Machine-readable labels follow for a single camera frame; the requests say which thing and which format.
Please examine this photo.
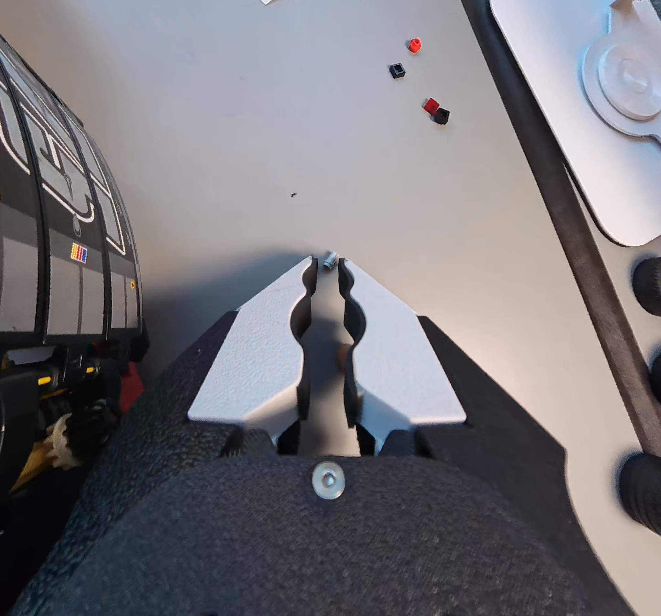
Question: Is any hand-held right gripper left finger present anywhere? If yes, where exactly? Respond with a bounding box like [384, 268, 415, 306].
[187, 254, 318, 444]

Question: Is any blue white lego race car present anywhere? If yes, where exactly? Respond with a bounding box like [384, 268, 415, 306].
[0, 33, 151, 529]

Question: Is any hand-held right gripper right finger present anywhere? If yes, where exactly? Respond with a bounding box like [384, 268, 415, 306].
[338, 259, 468, 454]

